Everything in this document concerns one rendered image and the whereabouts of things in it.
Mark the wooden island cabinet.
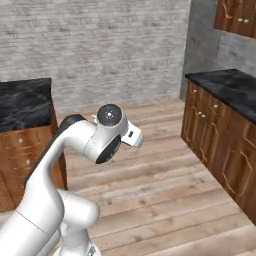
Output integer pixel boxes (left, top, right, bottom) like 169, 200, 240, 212
0, 105, 68, 214

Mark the wooden base cabinet run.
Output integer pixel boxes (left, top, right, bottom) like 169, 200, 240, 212
180, 79, 256, 228

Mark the wooden drawer front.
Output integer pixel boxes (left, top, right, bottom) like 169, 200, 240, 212
0, 149, 44, 175
0, 126, 55, 152

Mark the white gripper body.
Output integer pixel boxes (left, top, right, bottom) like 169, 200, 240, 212
132, 123, 145, 149

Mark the wooden wall cabinet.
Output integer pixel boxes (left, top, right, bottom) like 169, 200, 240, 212
213, 0, 256, 40

